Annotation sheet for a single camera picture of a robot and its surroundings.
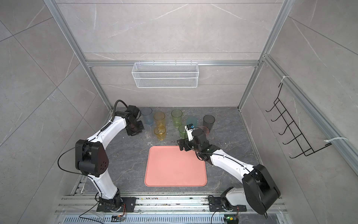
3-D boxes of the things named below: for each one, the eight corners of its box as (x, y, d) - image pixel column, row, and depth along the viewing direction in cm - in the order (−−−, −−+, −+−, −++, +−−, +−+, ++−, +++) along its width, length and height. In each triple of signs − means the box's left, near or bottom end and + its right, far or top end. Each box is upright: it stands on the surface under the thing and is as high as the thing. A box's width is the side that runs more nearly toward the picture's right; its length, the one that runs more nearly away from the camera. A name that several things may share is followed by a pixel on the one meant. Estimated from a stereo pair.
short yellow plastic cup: (154, 140, 102) (153, 134, 95) (156, 131, 107) (154, 125, 100) (164, 140, 102) (163, 134, 95) (165, 131, 107) (164, 125, 100)
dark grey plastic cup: (202, 133, 105) (204, 121, 94) (201, 126, 110) (203, 114, 99) (212, 133, 105) (215, 121, 94) (210, 126, 110) (214, 114, 99)
